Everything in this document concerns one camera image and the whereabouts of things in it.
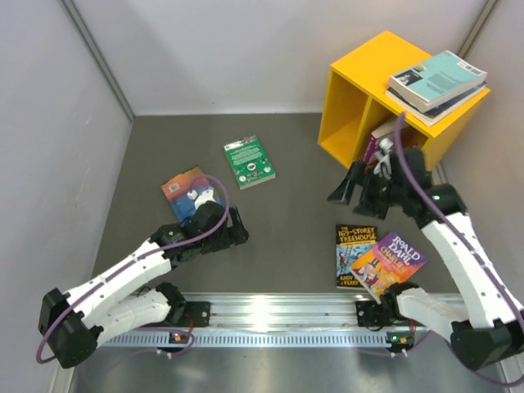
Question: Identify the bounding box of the light teal paperback book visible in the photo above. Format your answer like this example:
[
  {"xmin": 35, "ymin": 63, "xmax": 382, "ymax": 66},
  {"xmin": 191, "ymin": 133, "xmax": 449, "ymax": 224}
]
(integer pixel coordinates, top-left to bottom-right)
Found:
[{"xmin": 386, "ymin": 51, "xmax": 487, "ymax": 113}]

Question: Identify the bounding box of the blue orange paperback book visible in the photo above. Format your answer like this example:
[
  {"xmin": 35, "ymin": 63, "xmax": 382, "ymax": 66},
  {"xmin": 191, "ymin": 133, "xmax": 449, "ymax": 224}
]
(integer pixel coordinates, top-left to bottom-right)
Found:
[{"xmin": 161, "ymin": 165, "xmax": 224, "ymax": 225}]

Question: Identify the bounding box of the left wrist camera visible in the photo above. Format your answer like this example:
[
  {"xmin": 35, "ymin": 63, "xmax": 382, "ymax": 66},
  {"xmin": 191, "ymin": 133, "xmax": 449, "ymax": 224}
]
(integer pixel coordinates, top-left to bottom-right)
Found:
[{"xmin": 187, "ymin": 187, "xmax": 215, "ymax": 210}]

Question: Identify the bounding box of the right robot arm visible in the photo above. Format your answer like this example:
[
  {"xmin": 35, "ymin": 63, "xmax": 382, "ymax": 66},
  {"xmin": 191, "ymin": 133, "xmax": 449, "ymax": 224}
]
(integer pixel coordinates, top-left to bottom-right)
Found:
[{"xmin": 328, "ymin": 147, "xmax": 523, "ymax": 371}]

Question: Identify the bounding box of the green paperback book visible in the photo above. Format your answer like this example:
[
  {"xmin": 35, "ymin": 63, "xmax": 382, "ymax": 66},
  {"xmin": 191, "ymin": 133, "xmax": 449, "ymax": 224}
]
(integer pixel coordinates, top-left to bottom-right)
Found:
[{"xmin": 224, "ymin": 135, "xmax": 276, "ymax": 190}]

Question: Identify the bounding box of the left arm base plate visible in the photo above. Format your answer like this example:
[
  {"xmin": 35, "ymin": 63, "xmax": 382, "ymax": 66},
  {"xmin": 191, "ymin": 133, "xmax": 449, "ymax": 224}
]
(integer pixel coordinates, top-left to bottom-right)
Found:
[{"xmin": 145, "ymin": 301, "xmax": 211, "ymax": 328}]

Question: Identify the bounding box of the dark blue 1984 book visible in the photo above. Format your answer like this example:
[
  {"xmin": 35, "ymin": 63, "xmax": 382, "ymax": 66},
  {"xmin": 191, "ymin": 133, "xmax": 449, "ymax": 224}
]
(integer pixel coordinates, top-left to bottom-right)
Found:
[{"xmin": 386, "ymin": 82, "xmax": 486, "ymax": 127}]

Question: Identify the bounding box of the Roald Dahl Charlie book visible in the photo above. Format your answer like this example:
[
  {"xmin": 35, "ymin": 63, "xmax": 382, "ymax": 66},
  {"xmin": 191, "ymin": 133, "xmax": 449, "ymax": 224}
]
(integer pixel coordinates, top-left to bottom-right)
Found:
[{"xmin": 350, "ymin": 232, "xmax": 427, "ymax": 304}]

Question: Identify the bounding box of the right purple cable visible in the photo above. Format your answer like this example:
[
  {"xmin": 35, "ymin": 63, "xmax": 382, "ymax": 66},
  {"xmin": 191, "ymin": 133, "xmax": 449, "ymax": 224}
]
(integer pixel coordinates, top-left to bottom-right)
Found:
[{"xmin": 395, "ymin": 113, "xmax": 524, "ymax": 388}]

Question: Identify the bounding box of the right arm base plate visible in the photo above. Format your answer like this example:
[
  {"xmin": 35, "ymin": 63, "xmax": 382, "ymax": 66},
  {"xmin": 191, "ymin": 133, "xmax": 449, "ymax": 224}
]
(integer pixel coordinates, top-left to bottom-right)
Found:
[{"xmin": 355, "ymin": 300, "xmax": 409, "ymax": 332}]

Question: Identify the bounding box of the purple cable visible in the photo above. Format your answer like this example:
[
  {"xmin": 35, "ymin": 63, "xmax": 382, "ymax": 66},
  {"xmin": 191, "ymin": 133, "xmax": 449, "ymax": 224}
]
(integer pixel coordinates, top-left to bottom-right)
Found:
[
  {"xmin": 36, "ymin": 174, "xmax": 230, "ymax": 364},
  {"xmin": 395, "ymin": 113, "xmax": 524, "ymax": 388}
]

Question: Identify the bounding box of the purple paperback book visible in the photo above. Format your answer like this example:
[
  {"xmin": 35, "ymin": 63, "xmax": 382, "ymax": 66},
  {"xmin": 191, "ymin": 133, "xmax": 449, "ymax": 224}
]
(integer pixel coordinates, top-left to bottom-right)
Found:
[{"xmin": 362, "ymin": 118, "xmax": 397, "ymax": 163}]

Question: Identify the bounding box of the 169-Storey Treehouse book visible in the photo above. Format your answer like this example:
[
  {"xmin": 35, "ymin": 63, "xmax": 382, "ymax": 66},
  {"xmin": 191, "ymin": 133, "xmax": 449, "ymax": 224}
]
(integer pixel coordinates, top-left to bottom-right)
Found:
[{"xmin": 336, "ymin": 224, "xmax": 377, "ymax": 289}]

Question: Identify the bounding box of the yellow wooden shelf box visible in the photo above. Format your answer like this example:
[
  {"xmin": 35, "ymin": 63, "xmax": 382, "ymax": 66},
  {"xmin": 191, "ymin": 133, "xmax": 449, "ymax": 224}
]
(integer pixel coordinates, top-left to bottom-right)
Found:
[{"xmin": 318, "ymin": 30, "xmax": 490, "ymax": 170}]

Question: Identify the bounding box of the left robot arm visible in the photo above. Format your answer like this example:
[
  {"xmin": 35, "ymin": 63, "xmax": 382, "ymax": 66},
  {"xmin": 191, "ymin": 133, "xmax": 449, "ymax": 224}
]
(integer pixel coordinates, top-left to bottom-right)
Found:
[{"xmin": 36, "ymin": 201, "xmax": 250, "ymax": 369}]

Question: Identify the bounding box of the aluminium mounting rail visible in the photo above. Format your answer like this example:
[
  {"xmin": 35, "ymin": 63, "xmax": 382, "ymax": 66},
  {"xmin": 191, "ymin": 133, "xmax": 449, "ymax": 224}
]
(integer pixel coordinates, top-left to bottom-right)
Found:
[{"xmin": 65, "ymin": 291, "xmax": 508, "ymax": 329}]

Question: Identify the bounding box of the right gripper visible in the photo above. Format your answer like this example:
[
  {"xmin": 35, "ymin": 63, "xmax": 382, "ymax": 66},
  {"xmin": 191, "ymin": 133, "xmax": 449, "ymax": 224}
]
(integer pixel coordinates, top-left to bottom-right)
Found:
[{"xmin": 327, "ymin": 160, "xmax": 406, "ymax": 219}]

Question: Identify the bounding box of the perforated cable duct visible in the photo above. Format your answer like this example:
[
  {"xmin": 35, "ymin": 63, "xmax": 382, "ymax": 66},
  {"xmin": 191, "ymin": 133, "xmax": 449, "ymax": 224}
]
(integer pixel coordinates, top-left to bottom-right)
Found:
[{"xmin": 104, "ymin": 330, "xmax": 414, "ymax": 349}]

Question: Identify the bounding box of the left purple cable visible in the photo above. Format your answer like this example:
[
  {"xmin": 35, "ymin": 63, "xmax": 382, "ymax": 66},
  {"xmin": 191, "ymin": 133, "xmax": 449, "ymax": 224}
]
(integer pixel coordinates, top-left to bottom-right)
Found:
[{"xmin": 36, "ymin": 174, "xmax": 230, "ymax": 364}]

